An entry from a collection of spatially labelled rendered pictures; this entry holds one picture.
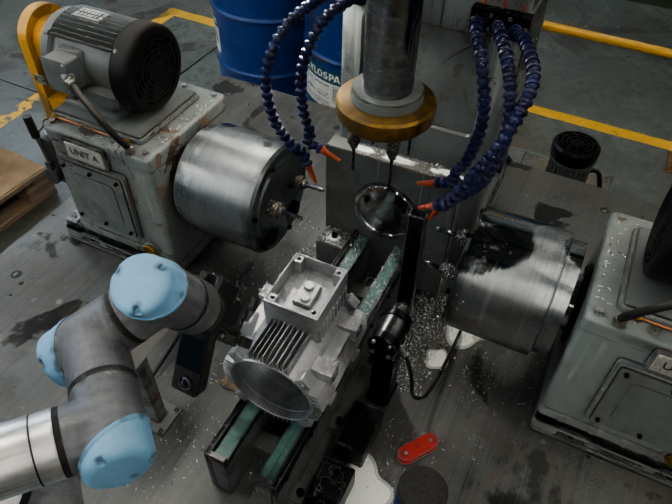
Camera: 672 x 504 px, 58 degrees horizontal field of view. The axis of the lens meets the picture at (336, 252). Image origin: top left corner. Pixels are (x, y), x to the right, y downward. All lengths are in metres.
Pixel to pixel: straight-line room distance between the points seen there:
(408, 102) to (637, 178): 2.45
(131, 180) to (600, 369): 0.99
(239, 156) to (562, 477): 0.89
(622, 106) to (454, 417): 2.91
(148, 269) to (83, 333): 0.11
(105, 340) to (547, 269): 0.72
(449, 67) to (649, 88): 3.02
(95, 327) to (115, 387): 0.08
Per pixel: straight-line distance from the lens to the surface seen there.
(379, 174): 1.31
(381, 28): 1.01
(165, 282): 0.70
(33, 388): 1.45
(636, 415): 1.21
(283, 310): 1.01
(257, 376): 1.14
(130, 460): 0.68
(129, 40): 1.30
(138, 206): 1.43
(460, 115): 1.32
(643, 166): 3.53
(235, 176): 1.26
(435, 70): 1.29
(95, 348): 0.74
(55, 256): 1.69
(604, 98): 3.99
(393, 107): 1.06
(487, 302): 1.12
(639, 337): 1.07
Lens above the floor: 1.93
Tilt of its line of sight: 46 degrees down
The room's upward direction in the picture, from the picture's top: 1 degrees clockwise
